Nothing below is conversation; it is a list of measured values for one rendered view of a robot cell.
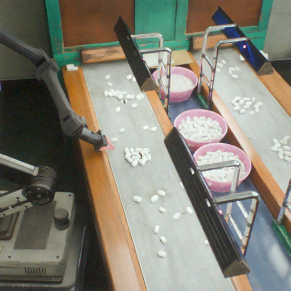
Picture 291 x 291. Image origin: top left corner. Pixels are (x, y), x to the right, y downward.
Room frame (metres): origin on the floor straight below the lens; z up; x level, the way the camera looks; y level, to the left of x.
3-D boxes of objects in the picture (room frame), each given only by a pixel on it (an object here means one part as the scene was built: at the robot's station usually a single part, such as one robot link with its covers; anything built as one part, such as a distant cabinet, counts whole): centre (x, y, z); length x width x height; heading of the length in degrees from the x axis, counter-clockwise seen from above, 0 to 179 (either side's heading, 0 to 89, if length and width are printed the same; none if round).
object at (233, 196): (1.07, -0.27, 0.90); 0.20 x 0.19 x 0.45; 15
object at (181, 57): (2.43, -0.10, 0.77); 0.33 x 0.15 x 0.01; 105
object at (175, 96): (2.22, -0.15, 0.72); 0.27 x 0.27 x 0.10
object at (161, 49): (2.00, -0.01, 0.90); 0.20 x 0.19 x 0.45; 15
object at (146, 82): (1.99, 0.07, 1.08); 0.62 x 0.08 x 0.07; 15
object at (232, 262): (1.05, -0.19, 1.08); 0.62 x 0.08 x 0.07; 15
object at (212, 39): (2.58, -0.41, 0.83); 0.30 x 0.06 x 0.07; 105
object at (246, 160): (1.53, -0.35, 0.72); 0.27 x 0.27 x 0.10
